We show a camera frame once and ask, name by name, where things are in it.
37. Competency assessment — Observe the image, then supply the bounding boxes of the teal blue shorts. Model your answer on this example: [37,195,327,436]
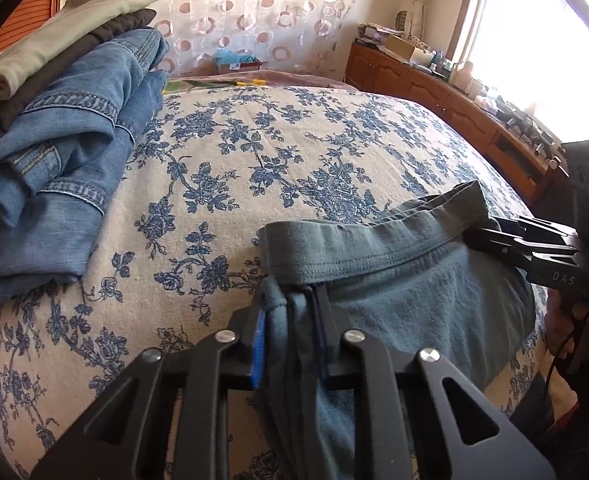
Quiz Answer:
[255,182,537,479]

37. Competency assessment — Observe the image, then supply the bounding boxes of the person's right hand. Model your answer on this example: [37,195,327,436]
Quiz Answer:
[544,289,589,365]

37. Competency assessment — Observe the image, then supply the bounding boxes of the long wooden sideboard cabinet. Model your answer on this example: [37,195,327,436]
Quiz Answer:
[345,40,571,206]

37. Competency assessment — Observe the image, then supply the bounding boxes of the white plastic bottle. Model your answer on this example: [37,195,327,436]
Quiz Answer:
[450,61,473,92]

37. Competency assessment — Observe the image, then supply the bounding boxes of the blue floral white bedspread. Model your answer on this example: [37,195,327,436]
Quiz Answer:
[0,87,528,478]

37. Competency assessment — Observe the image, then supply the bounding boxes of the open cardboard box on cabinet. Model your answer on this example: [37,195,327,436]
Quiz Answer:
[383,36,435,65]

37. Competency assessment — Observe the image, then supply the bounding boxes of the folded blue denim jeans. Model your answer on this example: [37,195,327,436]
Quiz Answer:
[0,27,168,304]

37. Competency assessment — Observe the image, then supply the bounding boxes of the sheer curtain with pink circles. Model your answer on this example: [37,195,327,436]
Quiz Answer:
[61,0,363,79]

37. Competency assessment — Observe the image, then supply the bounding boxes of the colourful flower blanket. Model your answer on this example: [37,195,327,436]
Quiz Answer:
[164,70,355,94]

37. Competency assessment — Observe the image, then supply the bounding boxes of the folded black garment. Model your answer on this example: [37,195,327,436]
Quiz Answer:
[0,9,157,131]

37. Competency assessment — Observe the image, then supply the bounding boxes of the cardboard box with blue cloth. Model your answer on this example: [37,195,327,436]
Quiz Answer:
[213,49,262,75]

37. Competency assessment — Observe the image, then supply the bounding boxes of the folded grey-beige garment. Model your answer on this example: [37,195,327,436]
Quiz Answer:
[0,0,158,101]

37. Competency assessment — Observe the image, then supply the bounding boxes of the brown louvred wooden wardrobe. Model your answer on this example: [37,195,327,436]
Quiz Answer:
[0,0,59,52]

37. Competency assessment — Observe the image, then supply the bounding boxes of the window with wooden frame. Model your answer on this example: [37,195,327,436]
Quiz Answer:
[453,0,589,142]

